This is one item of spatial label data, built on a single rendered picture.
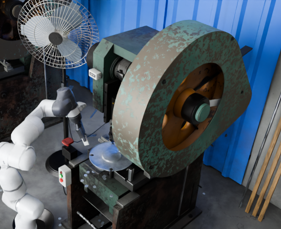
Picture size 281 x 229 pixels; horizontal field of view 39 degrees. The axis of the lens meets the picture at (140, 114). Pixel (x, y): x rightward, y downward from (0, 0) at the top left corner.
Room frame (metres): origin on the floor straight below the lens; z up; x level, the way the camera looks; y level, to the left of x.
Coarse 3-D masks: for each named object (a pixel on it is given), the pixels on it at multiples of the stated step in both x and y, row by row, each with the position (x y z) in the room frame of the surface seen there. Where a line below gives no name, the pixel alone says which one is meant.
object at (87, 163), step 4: (88, 160) 1.87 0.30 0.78; (88, 164) 1.83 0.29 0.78; (92, 164) 1.84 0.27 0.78; (92, 168) 1.80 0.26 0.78; (96, 168) 1.81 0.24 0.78; (96, 172) 1.77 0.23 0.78; (100, 172) 1.78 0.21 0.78; (104, 172) 1.90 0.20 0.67; (108, 172) 1.88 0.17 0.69; (112, 172) 1.88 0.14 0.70; (108, 176) 1.87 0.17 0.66; (112, 176) 1.88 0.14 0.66
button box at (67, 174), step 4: (60, 168) 1.95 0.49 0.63; (64, 168) 1.95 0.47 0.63; (68, 168) 1.95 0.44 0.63; (64, 172) 1.91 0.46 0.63; (68, 172) 1.93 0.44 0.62; (64, 176) 1.91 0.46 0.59; (68, 176) 1.93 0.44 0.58; (64, 180) 1.91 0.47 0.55; (68, 180) 1.92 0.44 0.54; (64, 184) 1.92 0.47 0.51; (68, 184) 1.92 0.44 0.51; (64, 192) 1.98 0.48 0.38
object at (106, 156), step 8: (104, 144) 2.04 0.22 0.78; (96, 152) 1.96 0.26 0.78; (104, 152) 1.96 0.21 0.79; (112, 152) 1.96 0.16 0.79; (96, 160) 1.88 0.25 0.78; (104, 160) 1.88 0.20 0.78; (112, 160) 1.88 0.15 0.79; (120, 160) 1.90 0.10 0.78; (128, 160) 1.90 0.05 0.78; (104, 168) 1.81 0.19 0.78; (112, 168) 1.82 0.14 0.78; (120, 168) 1.83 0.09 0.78
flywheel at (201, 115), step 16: (208, 64) 1.88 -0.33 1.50; (192, 80) 1.79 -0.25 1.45; (176, 96) 1.71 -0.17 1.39; (192, 96) 1.70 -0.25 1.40; (208, 96) 1.93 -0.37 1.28; (176, 112) 1.69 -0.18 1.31; (192, 112) 1.64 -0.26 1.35; (208, 112) 1.70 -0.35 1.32; (176, 128) 1.74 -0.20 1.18; (192, 128) 1.85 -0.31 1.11; (176, 144) 1.76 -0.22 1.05
